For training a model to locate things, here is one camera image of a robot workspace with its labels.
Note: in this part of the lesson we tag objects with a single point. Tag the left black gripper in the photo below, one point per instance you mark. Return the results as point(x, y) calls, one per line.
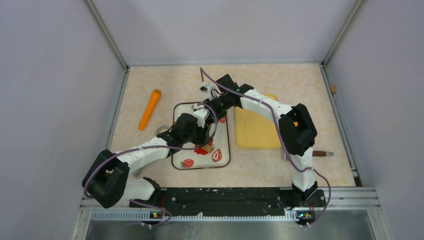
point(203, 136)

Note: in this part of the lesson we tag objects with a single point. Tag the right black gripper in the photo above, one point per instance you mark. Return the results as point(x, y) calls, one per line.
point(211, 103)

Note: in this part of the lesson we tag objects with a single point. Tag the red dough disc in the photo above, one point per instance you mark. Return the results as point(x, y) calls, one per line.
point(197, 150)

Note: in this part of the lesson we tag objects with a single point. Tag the wooden double-ended rolling pin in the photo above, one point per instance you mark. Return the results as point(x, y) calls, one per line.
point(207, 149)

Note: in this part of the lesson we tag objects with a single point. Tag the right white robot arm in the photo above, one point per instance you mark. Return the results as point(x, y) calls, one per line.
point(294, 140)

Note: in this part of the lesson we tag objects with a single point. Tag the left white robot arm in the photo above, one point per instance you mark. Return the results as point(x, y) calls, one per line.
point(107, 177)

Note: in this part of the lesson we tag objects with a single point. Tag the yellow plastic tray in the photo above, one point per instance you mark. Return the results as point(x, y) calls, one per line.
point(254, 132)

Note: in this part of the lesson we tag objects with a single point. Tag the orange toy carrot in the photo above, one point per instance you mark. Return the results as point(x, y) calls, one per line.
point(153, 101)

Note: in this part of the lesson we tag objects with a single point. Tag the grey plastic bolt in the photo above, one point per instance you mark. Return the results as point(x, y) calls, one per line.
point(139, 173)

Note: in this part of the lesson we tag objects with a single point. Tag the small wooden peg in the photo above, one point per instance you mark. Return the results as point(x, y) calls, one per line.
point(333, 88)

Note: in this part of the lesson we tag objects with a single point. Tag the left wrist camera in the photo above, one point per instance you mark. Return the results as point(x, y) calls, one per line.
point(201, 113)

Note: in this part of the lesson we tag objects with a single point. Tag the metal ring cutter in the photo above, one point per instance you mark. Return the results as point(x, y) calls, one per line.
point(161, 129)

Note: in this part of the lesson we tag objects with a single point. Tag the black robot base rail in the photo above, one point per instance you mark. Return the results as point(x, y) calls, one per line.
point(230, 201)

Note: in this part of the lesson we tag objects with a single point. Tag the metal spatula wooden handle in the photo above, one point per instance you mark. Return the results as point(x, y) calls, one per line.
point(323, 153)

